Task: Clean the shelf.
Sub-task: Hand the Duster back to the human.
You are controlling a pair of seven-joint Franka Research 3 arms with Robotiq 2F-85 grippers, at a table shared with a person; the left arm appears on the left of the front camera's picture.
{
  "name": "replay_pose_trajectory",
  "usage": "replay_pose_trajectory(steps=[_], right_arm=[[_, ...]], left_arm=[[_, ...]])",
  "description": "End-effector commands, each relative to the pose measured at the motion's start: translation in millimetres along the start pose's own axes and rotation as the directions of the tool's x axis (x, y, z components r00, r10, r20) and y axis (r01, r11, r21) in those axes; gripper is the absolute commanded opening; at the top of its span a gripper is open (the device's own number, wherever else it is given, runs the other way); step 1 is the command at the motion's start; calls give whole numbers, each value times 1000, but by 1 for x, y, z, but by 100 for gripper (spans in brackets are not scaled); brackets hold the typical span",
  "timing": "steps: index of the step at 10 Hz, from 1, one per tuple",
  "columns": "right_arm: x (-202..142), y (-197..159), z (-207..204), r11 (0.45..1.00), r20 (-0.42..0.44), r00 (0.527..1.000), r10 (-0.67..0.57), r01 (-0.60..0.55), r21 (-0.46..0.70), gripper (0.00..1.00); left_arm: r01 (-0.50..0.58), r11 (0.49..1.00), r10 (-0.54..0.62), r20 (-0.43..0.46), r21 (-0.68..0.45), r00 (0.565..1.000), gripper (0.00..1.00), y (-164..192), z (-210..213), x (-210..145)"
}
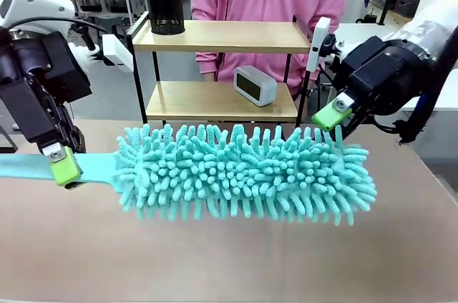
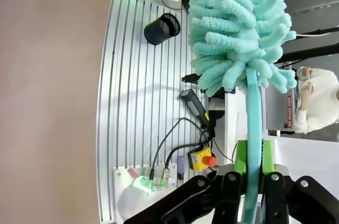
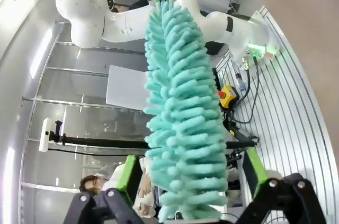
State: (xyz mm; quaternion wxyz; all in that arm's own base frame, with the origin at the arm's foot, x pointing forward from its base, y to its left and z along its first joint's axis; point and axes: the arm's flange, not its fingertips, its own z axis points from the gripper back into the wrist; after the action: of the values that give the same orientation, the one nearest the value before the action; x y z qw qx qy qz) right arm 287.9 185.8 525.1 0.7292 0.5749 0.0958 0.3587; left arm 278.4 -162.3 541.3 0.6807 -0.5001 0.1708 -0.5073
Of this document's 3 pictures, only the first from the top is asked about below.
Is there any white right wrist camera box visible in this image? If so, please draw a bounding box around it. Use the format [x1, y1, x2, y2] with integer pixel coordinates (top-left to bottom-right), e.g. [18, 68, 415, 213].
[306, 16, 332, 73]

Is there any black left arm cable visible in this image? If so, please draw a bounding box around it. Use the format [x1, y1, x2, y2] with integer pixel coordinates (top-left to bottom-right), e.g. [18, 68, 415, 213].
[14, 16, 108, 67]

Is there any white side table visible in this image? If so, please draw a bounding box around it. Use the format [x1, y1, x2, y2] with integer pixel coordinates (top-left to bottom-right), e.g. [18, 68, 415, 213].
[332, 22, 409, 53]

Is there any black plastic crate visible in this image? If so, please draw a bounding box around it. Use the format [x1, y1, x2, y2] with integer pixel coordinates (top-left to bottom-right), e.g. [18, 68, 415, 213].
[393, 0, 419, 19]

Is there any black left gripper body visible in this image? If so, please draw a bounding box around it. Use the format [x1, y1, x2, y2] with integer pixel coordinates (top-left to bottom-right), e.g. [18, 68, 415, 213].
[0, 30, 93, 143]

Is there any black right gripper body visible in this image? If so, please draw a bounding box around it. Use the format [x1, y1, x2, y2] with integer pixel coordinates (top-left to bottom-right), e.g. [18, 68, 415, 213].
[331, 35, 437, 128]

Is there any black mesh pen holder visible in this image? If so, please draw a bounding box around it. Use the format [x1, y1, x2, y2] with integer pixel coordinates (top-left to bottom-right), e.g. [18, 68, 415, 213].
[144, 0, 186, 36]

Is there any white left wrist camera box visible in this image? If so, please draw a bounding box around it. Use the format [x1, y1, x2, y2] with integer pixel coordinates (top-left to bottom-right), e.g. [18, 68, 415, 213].
[101, 33, 135, 74]

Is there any wooden shelf with black frame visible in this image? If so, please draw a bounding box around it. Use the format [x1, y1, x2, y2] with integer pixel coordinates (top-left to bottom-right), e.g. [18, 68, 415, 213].
[125, 11, 325, 130]

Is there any grey digital alarm clock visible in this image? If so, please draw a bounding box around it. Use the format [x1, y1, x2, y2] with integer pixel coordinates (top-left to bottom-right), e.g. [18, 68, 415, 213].
[233, 64, 278, 107]

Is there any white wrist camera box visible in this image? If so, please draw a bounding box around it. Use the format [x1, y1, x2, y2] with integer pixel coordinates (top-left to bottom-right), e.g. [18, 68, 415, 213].
[101, 33, 135, 74]
[306, 16, 332, 73]

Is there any teal chenille microfiber duster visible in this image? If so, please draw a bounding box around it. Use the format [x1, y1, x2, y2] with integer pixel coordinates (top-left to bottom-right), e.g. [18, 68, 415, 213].
[0, 122, 379, 227]

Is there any grey plastic stool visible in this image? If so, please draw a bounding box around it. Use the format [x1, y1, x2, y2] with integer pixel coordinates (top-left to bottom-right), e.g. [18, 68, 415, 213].
[93, 12, 126, 37]

